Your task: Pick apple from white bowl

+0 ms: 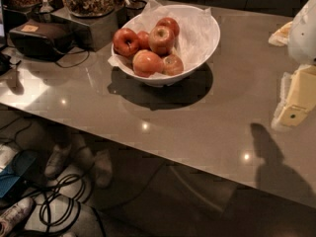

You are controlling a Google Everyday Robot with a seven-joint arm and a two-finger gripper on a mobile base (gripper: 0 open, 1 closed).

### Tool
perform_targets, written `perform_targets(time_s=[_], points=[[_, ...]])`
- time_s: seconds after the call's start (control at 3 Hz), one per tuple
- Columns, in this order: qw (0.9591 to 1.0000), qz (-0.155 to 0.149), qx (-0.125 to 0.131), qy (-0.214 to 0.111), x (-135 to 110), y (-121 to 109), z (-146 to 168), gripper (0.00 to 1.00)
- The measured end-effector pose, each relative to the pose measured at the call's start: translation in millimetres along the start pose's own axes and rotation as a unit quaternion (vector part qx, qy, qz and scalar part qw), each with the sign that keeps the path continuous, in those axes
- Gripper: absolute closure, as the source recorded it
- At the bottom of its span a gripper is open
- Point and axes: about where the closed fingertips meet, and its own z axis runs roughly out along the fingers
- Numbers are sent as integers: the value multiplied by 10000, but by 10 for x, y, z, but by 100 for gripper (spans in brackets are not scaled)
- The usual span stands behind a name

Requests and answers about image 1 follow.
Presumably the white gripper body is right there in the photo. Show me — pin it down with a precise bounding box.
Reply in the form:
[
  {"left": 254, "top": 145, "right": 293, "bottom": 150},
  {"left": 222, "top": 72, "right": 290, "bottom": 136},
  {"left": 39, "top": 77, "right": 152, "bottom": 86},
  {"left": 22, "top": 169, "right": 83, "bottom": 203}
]
[{"left": 287, "top": 0, "right": 316, "bottom": 65}]

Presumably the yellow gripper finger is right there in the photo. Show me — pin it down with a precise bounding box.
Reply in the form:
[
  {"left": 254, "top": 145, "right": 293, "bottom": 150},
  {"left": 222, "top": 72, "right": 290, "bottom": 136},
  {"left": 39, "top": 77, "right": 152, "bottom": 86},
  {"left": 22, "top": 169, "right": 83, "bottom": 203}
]
[
  {"left": 269, "top": 22, "right": 292, "bottom": 46},
  {"left": 276, "top": 65, "right": 316, "bottom": 127}
]

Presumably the red-yellow apple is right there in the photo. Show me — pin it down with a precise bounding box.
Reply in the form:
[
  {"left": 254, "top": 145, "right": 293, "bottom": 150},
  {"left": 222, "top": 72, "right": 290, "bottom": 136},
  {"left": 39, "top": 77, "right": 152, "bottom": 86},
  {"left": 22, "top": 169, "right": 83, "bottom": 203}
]
[{"left": 148, "top": 26, "right": 175, "bottom": 55}]

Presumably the white bowl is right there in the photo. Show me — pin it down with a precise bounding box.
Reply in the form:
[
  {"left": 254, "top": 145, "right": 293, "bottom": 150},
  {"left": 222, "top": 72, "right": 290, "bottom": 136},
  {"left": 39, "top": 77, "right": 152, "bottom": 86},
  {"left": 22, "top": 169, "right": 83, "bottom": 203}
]
[{"left": 109, "top": 0, "right": 220, "bottom": 87}]

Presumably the red apple back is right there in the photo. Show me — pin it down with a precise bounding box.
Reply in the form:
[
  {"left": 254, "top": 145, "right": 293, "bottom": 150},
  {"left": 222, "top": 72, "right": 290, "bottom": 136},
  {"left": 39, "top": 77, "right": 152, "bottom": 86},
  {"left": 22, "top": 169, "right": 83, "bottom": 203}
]
[{"left": 157, "top": 17, "right": 180, "bottom": 37}]

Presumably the red apple front right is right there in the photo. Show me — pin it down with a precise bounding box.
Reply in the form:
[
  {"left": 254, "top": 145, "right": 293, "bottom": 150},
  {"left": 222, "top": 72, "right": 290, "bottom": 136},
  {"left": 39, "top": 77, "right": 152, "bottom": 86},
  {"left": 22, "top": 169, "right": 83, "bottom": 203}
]
[{"left": 163, "top": 54, "right": 184, "bottom": 76}]

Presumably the small red apple middle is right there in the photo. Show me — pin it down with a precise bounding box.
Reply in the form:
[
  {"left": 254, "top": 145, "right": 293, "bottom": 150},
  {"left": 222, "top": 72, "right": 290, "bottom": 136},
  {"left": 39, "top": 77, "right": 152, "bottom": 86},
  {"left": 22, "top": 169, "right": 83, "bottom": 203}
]
[{"left": 137, "top": 31, "right": 149, "bottom": 49}]

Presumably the pale red apple front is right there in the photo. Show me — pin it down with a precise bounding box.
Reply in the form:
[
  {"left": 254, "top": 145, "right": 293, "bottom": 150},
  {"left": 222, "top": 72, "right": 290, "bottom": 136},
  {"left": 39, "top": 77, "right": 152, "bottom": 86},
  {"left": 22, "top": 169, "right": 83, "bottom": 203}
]
[{"left": 132, "top": 49, "right": 164, "bottom": 78}]

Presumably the red apple far left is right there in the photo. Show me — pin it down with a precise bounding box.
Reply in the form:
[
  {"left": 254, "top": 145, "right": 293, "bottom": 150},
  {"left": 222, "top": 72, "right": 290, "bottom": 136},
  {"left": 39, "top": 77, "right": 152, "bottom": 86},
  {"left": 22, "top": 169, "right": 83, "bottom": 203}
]
[{"left": 113, "top": 28, "right": 139, "bottom": 57}]

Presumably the white paper liner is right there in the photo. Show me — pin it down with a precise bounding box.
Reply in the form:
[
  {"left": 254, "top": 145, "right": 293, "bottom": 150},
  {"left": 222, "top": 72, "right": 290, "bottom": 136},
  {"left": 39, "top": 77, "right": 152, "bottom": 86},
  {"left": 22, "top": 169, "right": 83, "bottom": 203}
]
[{"left": 108, "top": 0, "right": 218, "bottom": 71}]

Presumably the black cup with spoon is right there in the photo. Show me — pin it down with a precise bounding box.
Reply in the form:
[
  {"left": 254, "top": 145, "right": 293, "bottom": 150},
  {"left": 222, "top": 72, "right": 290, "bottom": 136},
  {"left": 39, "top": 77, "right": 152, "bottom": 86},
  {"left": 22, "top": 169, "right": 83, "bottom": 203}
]
[{"left": 118, "top": 0, "right": 148, "bottom": 21}]

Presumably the grey metal stand box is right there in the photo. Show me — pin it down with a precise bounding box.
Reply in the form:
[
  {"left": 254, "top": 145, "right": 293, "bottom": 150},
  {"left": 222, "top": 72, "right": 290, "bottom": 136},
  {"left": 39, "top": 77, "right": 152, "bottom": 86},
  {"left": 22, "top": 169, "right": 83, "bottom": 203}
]
[{"left": 51, "top": 8, "right": 119, "bottom": 51}]

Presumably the white shoe right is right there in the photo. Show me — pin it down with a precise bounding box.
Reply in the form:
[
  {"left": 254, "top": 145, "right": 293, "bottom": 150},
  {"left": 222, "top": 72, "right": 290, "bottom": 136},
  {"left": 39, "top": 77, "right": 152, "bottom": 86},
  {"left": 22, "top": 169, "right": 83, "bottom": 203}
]
[{"left": 94, "top": 149, "right": 113, "bottom": 189}]

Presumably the white shoe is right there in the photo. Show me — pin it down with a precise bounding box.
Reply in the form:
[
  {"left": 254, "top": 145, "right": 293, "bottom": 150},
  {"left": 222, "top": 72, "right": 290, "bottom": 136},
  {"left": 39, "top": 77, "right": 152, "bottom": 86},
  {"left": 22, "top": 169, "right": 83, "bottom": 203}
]
[
  {"left": 44, "top": 144, "right": 71, "bottom": 179},
  {"left": 94, "top": 149, "right": 113, "bottom": 189}
]

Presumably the black device with label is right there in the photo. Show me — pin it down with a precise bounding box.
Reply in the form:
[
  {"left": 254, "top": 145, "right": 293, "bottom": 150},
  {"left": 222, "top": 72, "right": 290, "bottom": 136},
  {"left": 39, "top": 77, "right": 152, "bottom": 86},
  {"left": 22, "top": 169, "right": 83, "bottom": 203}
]
[{"left": 9, "top": 20, "right": 74, "bottom": 61}]

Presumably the metal scoop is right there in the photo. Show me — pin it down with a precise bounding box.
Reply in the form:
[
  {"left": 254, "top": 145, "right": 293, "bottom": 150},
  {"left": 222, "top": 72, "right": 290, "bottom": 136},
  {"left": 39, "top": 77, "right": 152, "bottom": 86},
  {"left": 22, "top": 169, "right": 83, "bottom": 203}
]
[{"left": 39, "top": 0, "right": 53, "bottom": 13}]

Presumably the white shoe left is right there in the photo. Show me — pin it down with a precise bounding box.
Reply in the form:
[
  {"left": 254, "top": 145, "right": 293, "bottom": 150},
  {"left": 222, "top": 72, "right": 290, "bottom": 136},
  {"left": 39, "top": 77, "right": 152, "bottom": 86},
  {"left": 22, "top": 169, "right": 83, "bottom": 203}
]
[{"left": 44, "top": 144, "right": 71, "bottom": 179}]

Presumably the blue box on floor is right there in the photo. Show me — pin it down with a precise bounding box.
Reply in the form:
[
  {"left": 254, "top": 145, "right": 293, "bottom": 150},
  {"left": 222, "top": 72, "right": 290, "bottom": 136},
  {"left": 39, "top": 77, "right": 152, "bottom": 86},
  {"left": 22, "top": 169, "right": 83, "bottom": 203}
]
[{"left": 0, "top": 150, "right": 37, "bottom": 199}]

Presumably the grey sneaker bottom left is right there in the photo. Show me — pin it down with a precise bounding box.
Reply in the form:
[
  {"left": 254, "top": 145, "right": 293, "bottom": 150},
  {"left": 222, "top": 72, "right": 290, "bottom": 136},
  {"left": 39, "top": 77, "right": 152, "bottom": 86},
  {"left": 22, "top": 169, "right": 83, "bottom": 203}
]
[{"left": 0, "top": 197, "right": 34, "bottom": 237}]

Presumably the black cable on table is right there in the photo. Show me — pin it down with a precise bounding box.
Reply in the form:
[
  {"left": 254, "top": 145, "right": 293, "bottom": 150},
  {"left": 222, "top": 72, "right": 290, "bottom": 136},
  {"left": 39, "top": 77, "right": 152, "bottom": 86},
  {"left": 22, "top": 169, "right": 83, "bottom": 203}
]
[{"left": 53, "top": 47, "right": 91, "bottom": 69}]

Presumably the coiled black floor cable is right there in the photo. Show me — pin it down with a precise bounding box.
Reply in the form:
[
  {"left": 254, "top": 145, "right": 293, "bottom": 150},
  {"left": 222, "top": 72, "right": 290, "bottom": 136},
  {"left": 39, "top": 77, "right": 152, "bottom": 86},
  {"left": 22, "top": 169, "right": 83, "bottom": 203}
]
[{"left": 19, "top": 171, "right": 108, "bottom": 237}]

